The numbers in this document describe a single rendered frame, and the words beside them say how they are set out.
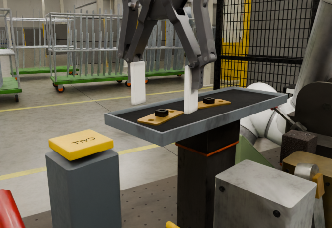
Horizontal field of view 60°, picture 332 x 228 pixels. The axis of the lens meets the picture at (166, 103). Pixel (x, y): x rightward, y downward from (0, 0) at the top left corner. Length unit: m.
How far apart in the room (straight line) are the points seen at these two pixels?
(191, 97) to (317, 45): 0.61
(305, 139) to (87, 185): 0.40
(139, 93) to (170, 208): 0.66
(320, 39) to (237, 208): 0.67
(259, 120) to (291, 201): 0.82
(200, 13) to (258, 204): 0.25
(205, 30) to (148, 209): 0.78
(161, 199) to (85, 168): 0.78
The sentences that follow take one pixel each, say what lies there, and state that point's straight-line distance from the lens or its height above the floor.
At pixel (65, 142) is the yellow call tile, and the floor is 1.16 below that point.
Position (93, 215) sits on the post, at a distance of 0.39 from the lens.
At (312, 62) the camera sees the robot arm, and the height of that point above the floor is 1.21.
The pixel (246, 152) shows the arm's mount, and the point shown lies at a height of 0.88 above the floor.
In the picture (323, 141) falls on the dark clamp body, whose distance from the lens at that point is 0.67.
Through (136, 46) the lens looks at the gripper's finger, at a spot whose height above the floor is 1.27.
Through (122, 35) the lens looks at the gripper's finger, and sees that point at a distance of 0.47.
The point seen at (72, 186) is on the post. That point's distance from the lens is 0.36.
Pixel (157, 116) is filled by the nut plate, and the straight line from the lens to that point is 0.45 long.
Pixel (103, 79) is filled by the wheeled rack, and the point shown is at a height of 0.27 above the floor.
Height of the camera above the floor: 1.29
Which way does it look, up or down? 13 degrees down
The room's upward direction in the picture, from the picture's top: straight up
